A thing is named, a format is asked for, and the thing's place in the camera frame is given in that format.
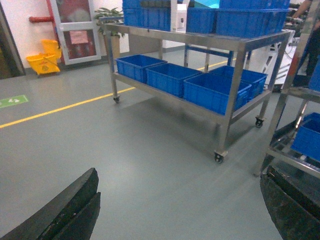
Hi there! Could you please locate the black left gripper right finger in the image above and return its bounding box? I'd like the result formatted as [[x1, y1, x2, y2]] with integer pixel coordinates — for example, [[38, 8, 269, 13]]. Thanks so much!
[[259, 165, 320, 240]]

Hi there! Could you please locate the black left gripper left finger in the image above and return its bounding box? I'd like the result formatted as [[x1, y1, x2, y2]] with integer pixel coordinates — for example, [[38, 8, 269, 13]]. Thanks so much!
[[1, 167, 101, 240]]

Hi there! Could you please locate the stainless steel shelf rack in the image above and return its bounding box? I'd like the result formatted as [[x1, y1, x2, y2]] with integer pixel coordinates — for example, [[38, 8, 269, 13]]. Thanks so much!
[[253, 0, 320, 178]]

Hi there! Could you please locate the blue crate in rack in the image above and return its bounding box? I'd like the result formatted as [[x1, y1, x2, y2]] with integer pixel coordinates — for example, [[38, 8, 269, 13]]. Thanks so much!
[[291, 112, 320, 162]]

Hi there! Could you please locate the blue crate cart lower back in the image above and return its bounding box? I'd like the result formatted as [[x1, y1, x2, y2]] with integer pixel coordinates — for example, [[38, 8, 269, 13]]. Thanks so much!
[[208, 65, 268, 101]]

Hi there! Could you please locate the blue crate cart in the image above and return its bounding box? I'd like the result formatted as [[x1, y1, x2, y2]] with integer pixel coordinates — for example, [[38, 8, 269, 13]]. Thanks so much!
[[122, 0, 171, 31], [215, 0, 290, 39], [208, 65, 268, 101], [186, 7, 217, 34], [146, 63, 203, 98], [183, 72, 253, 116], [115, 54, 167, 84]]

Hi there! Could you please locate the blue crate cart lower front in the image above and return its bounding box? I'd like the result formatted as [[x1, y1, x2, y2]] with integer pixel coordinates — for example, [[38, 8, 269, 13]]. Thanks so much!
[[183, 72, 253, 116]]

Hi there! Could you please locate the stainless steel cart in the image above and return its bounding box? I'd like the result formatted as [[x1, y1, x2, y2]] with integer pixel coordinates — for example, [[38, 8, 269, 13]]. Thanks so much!
[[98, 17, 290, 163]]

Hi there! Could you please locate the yellow mop bucket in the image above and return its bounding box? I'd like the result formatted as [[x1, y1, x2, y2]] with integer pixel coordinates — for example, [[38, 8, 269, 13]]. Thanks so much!
[[26, 39, 62, 75]]

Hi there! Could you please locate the blue crate cart lower left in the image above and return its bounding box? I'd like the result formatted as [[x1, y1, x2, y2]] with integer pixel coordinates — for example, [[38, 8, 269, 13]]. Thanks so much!
[[115, 54, 167, 84]]

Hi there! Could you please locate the blue crate cart lower middle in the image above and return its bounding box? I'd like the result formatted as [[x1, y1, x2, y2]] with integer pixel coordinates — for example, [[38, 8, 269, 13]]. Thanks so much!
[[146, 63, 203, 98]]

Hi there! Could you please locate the white glass door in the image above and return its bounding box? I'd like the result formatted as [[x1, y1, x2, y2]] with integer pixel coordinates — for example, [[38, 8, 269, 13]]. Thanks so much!
[[47, 0, 102, 65]]

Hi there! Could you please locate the blue crate cart top right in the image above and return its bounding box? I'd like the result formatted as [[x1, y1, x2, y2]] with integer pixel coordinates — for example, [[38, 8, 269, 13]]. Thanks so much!
[[215, 0, 290, 39]]

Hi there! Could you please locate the potted green plant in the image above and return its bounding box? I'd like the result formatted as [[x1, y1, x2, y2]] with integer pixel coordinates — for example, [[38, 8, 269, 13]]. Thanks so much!
[[94, 7, 125, 63]]

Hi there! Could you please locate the blue crate cart top middle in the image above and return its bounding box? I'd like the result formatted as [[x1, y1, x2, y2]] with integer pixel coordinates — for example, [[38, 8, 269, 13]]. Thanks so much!
[[186, 7, 217, 34]]

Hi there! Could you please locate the blue crate cart top left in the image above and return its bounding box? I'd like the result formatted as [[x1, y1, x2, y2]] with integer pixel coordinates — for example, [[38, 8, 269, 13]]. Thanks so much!
[[122, 0, 171, 31]]

